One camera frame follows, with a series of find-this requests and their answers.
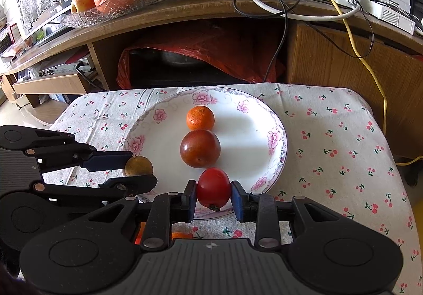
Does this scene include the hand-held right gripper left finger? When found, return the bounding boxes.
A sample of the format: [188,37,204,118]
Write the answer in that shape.
[86,180,198,250]

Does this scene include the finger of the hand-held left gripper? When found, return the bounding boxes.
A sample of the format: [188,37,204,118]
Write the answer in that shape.
[33,174,158,214]
[25,130,135,173]

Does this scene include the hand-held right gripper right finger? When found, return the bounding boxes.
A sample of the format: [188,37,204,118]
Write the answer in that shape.
[231,180,346,249]

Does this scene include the brown round fruit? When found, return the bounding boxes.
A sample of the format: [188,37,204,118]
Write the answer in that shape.
[125,155,154,178]

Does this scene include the red tomato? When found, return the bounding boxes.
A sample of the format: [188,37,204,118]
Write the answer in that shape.
[197,167,231,212]

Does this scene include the white floral plate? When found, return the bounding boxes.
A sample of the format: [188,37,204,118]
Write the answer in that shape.
[123,87,288,220]

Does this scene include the dark red plum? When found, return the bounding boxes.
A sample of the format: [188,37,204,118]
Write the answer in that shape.
[180,130,221,169]

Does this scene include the blue white box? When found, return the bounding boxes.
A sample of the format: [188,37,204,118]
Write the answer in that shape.
[40,93,71,104]

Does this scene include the cherry print tablecloth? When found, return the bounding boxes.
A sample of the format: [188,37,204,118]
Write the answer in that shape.
[43,83,415,294]

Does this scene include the silver set-top box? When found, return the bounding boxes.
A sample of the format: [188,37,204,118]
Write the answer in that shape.
[38,53,93,79]

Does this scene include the red plastic bag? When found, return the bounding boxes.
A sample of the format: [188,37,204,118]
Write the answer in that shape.
[116,34,286,90]

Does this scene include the glass fruit bowl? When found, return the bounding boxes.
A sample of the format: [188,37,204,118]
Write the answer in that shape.
[60,0,171,28]

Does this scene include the wooden TV cabinet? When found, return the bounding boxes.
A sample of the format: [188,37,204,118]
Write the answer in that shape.
[0,0,423,163]

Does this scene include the white vented modem box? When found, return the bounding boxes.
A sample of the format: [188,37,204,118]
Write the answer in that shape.
[358,0,416,34]

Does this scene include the yellow cable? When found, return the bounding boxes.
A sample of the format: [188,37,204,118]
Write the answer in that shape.
[201,0,423,166]

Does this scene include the tangled black cables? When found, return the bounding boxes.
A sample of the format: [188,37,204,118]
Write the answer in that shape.
[216,0,375,84]

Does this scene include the white cable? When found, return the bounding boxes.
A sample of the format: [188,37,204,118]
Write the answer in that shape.
[248,0,361,22]

